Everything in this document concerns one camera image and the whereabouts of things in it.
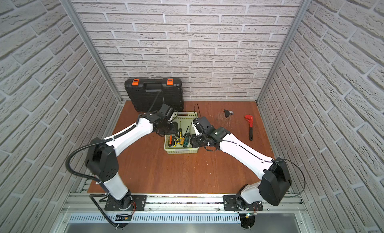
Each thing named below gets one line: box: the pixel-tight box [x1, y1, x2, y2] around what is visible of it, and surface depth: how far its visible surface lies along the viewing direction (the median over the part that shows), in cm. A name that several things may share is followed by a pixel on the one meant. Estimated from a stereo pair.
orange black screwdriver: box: [168, 135, 173, 147], surface depth 96 cm
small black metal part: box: [223, 109, 234, 118], surface depth 112 cm
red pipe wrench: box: [244, 114, 254, 141], surface depth 108 cm
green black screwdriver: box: [183, 132, 191, 148], surface depth 97 cm
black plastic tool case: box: [124, 77, 184, 113], surface depth 94 cm
